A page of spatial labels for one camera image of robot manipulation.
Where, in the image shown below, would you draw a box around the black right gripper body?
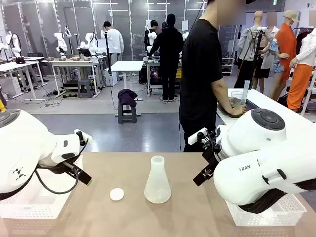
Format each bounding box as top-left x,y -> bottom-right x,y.
201,145 -> 223,173

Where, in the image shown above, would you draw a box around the white workbench with electronics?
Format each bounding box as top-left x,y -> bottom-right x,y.
143,56 -> 182,97

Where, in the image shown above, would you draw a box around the black camera tripod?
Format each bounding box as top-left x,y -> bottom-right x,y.
247,27 -> 265,90

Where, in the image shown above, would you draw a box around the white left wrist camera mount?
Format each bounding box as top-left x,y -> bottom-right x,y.
74,128 -> 93,147

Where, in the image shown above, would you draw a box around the black plastic tray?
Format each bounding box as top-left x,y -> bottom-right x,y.
217,98 -> 260,119

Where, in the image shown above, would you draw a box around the clear graduated cylinder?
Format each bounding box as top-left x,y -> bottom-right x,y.
241,80 -> 249,106

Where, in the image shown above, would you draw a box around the background person in white shirt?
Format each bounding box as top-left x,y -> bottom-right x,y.
100,21 -> 125,63

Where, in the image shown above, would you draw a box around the white standing desk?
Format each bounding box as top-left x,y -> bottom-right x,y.
111,60 -> 145,101

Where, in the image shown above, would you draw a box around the mannequin white blouse orange trousers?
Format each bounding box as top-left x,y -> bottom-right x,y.
287,27 -> 316,111

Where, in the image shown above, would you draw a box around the mannequin in orange coat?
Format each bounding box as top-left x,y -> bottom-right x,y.
268,9 -> 301,101

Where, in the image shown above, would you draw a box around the background person in black clothes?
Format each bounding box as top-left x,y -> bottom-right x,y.
149,13 -> 185,103

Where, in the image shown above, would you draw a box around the dark purple cloth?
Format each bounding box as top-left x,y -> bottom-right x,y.
118,88 -> 138,108

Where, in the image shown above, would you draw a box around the background person partly hidden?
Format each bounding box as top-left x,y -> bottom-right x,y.
144,20 -> 159,59

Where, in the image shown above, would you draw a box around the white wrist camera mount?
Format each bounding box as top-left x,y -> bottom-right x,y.
74,128 -> 93,147
188,127 -> 211,149

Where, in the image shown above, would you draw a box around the yellow object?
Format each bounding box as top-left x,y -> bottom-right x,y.
0,85 -> 8,112

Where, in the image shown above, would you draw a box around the translucent plastic conical flask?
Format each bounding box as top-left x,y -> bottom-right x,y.
144,155 -> 172,204

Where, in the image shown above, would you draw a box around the white perforated plastic basket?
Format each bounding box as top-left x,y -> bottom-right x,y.
0,155 -> 84,220
225,192 -> 307,227

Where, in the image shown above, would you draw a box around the black pole stand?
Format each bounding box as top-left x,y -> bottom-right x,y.
104,31 -> 114,87

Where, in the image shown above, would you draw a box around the white table with robots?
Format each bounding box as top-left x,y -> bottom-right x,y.
41,57 -> 102,96

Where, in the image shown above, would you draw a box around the shoe rack with shoes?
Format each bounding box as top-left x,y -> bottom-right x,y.
221,57 -> 236,77

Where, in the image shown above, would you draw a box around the small mannequin blue floral dress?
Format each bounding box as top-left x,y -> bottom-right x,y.
269,39 -> 290,75

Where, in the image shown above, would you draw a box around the mannequin in grey shirt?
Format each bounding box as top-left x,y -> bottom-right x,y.
234,10 -> 276,90

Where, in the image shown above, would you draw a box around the person's right forearm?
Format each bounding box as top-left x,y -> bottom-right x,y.
211,79 -> 234,113

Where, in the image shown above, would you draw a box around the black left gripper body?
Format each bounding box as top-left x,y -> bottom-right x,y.
37,160 -> 79,175

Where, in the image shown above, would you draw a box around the white round flask cap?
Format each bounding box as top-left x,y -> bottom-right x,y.
109,188 -> 125,201

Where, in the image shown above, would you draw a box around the person in black t-shirt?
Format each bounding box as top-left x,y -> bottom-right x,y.
179,0 -> 247,153

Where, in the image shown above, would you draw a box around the figure white top black skirt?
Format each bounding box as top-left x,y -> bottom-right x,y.
254,12 -> 281,93

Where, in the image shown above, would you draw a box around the grey step stool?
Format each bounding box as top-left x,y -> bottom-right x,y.
77,79 -> 95,99

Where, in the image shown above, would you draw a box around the clear plastic beaker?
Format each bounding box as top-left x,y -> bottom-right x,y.
231,91 -> 244,107

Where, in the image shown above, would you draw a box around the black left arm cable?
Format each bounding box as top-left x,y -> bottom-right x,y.
0,160 -> 81,201

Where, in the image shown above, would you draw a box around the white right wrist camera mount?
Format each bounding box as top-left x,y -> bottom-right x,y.
188,127 -> 211,149

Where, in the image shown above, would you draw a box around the person's right hand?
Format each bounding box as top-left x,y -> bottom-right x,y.
228,104 -> 248,118

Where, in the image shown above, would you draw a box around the long white table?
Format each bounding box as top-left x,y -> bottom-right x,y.
0,60 -> 46,102

